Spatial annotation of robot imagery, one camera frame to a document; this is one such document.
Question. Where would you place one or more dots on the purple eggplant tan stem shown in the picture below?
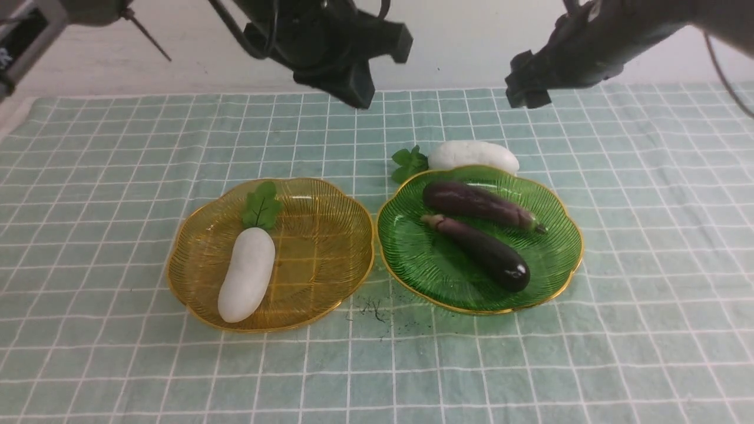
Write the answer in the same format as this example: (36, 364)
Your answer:
(502, 264)

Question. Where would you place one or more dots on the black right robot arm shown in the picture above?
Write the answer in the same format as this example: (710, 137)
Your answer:
(729, 21)

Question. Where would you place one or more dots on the white radish with leaves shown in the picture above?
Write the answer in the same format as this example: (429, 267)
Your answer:
(452, 154)
(253, 256)

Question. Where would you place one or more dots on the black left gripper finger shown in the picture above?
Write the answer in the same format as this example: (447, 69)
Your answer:
(353, 84)
(371, 37)

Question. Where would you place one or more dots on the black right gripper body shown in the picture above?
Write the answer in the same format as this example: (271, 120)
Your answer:
(596, 43)

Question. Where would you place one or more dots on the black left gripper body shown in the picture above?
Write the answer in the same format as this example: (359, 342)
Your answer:
(308, 37)

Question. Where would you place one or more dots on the green checkered tablecloth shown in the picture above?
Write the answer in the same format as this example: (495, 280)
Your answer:
(656, 326)

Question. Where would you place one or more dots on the green ribbed plastic plate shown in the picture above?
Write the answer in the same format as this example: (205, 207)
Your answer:
(435, 267)

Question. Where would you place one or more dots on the yellow ribbed plastic plate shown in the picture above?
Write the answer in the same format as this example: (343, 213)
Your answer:
(324, 251)

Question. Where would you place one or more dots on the purple eggplant green stem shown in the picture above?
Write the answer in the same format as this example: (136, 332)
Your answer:
(460, 199)

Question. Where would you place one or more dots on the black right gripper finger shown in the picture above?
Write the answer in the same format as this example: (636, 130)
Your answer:
(527, 83)

